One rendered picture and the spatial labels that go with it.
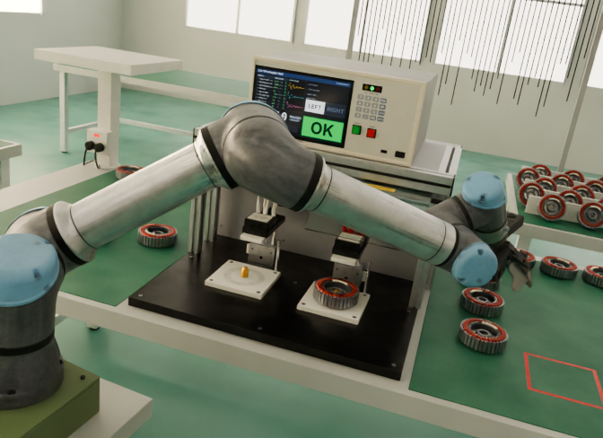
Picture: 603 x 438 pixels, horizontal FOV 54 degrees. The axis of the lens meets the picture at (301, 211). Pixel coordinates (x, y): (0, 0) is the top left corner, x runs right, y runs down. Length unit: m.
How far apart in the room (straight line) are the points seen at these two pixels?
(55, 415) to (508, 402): 0.85
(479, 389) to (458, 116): 6.59
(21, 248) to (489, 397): 0.92
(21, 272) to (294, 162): 0.42
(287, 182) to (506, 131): 6.99
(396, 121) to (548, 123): 6.40
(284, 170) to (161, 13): 8.03
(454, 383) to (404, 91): 0.67
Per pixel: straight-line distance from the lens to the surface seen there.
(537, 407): 1.35
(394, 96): 1.45
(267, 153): 0.87
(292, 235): 1.73
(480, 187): 1.14
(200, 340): 1.34
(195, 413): 2.33
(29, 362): 1.01
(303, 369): 1.28
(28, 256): 0.97
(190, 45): 8.65
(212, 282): 1.49
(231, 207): 1.77
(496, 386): 1.37
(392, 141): 1.47
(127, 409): 1.14
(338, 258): 1.47
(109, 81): 2.41
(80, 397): 1.07
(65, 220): 1.05
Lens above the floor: 1.45
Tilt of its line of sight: 19 degrees down
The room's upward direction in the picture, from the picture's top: 8 degrees clockwise
